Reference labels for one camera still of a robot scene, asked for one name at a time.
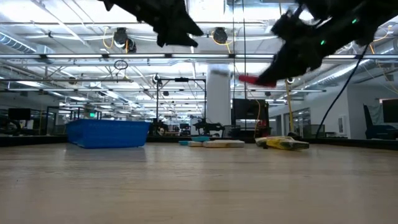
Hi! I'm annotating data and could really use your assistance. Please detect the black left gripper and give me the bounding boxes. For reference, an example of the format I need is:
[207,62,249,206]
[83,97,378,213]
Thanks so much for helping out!
[98,0,205,48]

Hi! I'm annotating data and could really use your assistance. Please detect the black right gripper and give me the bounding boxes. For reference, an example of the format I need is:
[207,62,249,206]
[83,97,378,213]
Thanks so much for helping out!
[256,11,379,88]

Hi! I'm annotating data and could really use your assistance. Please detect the red-handled pliers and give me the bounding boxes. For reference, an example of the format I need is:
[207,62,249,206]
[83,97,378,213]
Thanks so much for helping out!
[238,74,277,88]

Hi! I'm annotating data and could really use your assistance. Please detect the white round column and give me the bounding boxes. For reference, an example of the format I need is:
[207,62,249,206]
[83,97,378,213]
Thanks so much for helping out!
[205,63,233,128]

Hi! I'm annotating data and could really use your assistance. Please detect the blue chair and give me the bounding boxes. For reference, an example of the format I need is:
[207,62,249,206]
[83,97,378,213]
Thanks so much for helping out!
[363,104,398,140]

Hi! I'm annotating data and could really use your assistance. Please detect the black monitor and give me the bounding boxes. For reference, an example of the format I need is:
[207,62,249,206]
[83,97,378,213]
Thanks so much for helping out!
[7,107,32,121]
[381,98,398,124]

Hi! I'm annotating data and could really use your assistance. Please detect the blue three-compartment plastic basket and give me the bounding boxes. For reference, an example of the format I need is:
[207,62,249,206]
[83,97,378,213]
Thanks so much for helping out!
[65,119,152,149]

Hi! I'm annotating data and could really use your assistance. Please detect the ceiling cable reel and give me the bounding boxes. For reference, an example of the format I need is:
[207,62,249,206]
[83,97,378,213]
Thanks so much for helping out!
[212,27,229,45]
[113,27,138,54]

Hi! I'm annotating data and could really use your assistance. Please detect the black hanging cable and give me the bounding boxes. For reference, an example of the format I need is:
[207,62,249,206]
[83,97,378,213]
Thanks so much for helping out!
[231,0,236,100]

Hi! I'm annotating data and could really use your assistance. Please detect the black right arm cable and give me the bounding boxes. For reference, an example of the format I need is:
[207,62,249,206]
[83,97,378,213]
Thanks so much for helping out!
[315,43,370,138]

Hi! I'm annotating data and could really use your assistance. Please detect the silver ceiling duct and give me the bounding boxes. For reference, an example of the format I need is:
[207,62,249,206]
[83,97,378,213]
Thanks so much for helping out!
[0,30,47,54]

